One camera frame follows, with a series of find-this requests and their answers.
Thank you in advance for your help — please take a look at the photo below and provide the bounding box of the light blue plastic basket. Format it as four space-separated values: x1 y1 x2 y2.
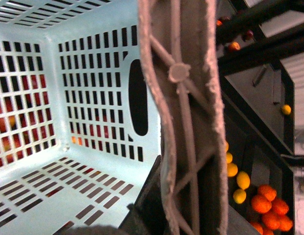
0 0 160 235

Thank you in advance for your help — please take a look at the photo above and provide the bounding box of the brown basket handle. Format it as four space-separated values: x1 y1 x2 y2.
138 0 228 235

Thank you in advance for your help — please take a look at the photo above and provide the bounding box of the yellow lemon on shelf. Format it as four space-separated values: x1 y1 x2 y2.
281 104 292 116

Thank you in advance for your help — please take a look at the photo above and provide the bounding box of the orange pile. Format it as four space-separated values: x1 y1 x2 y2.
250 184 293 235

